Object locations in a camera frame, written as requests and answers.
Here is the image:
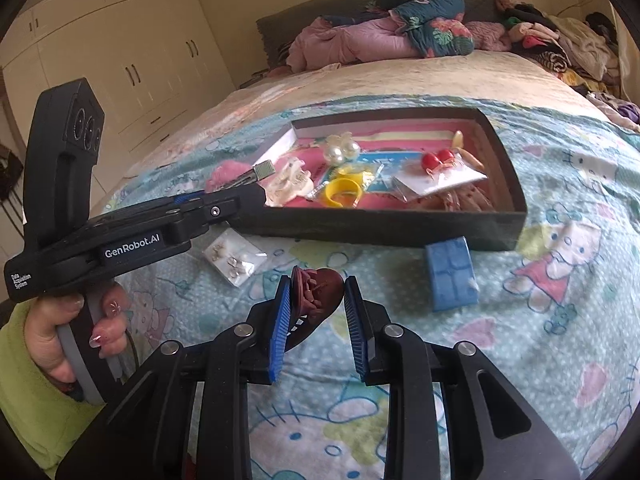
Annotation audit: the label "maroon hair clip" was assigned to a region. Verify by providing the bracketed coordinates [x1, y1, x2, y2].
[285, 266, 345, 353]

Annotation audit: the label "pile of clothes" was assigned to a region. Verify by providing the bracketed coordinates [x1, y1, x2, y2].
[495, 0, 626, 101]

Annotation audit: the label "cream hair claw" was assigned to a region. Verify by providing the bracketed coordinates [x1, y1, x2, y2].
[264, 156, 315, 207]

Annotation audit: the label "small blue box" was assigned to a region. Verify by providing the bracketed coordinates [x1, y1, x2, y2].
[425, 236, 478, 313]

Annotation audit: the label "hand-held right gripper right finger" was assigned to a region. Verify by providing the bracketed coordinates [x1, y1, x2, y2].
[343, 275, 584, 480]

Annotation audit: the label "person's left hand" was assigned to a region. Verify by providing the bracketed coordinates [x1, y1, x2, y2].
[22, 285, 132, 386]

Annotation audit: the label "pearl earrings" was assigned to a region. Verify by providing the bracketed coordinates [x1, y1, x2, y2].
[322, 132, 362, 166]

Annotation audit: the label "person's left forearm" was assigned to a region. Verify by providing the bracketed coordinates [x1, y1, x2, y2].
[0, 302, 108, 480]

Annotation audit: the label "red ball earrings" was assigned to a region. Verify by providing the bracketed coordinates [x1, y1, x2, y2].
[392, 147, 488, 201]

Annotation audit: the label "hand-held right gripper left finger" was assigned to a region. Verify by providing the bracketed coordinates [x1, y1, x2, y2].
[54, 276, 293, 480]

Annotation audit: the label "dark shallow cardboard box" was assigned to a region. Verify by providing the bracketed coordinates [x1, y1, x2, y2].
[227, 106, 528, 252]

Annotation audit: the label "purple and white clothes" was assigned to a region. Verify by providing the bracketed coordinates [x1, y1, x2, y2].
[587, 92, 640, 133]

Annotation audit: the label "yellow ring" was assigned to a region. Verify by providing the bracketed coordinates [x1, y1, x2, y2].
[312, 162, 383, 209]

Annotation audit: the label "orange hair clip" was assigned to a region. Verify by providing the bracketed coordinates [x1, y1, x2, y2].
[452, 130, 486, 168]

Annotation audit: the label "pink fluffy hair clip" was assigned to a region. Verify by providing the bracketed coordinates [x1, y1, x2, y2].
[207, 159, 277, 196]

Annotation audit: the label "bed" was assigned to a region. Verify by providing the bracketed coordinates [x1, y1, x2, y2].
[100, 52, 640, 480]

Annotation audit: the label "small earrings in clear bag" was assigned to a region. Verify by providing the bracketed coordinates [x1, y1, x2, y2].
[202, 227, 268, 288]

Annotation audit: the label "cream wardrobe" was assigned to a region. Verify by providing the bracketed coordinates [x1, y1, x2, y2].
[0, 0, 237, 261]

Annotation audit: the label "cartoon cat printed blanket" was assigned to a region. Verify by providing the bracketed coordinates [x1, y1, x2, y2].
[102, 95, 640, 480]

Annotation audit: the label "peach floral blanket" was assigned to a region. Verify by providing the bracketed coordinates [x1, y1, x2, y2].
[122, 62, 346, 181]

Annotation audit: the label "dark metal rack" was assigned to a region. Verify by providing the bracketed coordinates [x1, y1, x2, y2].
[0, 142, 26, 226]

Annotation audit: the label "grey padded headboard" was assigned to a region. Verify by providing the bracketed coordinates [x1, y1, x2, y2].
[256, 0, 501, 68]

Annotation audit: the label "pink quilt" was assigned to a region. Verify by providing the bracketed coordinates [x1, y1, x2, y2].
[285, 12, 513, 73]

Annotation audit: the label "black cable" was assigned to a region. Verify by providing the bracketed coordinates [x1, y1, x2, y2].
[125, 330, 143, 378]

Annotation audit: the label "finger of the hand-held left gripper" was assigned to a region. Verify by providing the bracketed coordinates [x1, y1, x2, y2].
[169, 185, 268, 249]

